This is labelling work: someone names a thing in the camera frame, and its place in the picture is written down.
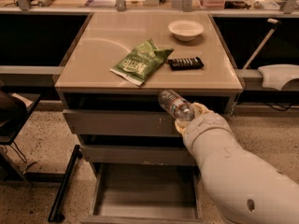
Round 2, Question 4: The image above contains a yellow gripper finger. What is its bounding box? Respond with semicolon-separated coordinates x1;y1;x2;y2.
175;119;190;134
191;103;212;118

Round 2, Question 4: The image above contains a clear plastic water bottle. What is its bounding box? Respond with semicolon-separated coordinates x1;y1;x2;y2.
158;90;194;121

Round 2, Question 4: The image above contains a white robot base shell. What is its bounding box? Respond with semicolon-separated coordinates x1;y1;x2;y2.
258;64;299;91

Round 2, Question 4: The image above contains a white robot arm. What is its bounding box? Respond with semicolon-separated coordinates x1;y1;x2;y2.
175;103;299;224

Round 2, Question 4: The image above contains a grey drawer cabinet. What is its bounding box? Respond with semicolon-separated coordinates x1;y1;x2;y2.
53;11;244;185

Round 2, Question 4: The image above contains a grey open bottom drawer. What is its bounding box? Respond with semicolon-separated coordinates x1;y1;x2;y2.
81;163;203;224

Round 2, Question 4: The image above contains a grey middle drawer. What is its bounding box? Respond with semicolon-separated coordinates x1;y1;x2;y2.
81;145;195;166

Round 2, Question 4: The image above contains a grey top drawer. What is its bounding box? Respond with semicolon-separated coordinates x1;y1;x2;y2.
63;109;179;137

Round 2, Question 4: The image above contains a black snack bar wrapper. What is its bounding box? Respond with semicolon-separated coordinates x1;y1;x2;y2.
167;57;204;71

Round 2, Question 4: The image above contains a green chip bag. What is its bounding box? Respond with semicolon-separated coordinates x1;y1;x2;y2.
109;39;174;86

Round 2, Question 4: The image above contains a white paper bowl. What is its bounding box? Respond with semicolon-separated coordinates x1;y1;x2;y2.
168;20;204;41

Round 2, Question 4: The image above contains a white rod with cap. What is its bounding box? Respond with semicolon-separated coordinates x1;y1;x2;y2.
243;18;281;69

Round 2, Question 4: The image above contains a black metal floor bar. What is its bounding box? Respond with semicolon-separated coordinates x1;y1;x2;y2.
48;145;80;223

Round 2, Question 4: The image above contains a dark side cart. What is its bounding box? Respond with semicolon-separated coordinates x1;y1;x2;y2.
0;91;40;183

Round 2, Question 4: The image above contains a black floor cable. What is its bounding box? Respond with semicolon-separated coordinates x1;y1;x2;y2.
0;142;38;173

